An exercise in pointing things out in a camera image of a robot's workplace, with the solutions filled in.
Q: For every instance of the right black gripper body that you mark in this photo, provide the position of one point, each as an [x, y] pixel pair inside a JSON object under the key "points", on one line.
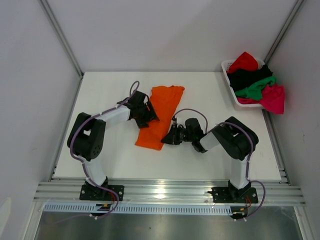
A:
{"points": [[176, 133]]}

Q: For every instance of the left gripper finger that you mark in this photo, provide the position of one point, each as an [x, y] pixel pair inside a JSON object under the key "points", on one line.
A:
{"points": [[151, 113], [142, 124]]}

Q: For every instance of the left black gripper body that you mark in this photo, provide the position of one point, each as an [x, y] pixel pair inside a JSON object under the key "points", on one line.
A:
{"points": [[142, 114]]}

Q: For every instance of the orange t shirt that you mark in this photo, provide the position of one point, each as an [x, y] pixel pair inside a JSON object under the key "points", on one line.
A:
{"points": [[165, 100]]}

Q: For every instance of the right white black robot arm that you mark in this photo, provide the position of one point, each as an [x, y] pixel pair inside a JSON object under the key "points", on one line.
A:
{"points": [[236, 139]]}

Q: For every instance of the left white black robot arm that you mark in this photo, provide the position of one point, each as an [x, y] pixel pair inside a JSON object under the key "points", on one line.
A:
{"points": [[86, 139]]}

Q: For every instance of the black t shirt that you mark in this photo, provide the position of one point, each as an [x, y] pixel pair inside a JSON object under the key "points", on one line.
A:
{"points": [[241, 79]]}

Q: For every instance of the green t shirt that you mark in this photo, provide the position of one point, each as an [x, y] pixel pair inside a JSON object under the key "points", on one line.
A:
{"points": [[254, 91]]}

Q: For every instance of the white plastic laundry basket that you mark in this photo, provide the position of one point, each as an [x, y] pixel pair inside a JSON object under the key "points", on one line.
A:
{"points": [[225, 65]]}

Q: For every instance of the magenta t shirt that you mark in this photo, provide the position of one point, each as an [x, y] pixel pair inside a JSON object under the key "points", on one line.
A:
{"points": [[273, 99]]}

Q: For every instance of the red t shirt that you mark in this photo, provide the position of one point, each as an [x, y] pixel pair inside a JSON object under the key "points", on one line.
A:
{"points": [[244, 62]]}

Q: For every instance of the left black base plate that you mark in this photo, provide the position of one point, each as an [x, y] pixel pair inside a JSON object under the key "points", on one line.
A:
{"points": [[89, 192]]}

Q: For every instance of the aluminium mounting rail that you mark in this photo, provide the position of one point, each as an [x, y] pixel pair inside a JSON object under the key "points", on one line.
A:
{"points": [[168, 192]]}

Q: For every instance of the slotted grey cable duct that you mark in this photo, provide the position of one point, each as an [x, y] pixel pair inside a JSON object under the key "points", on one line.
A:
{"points": [[94, 208]]}

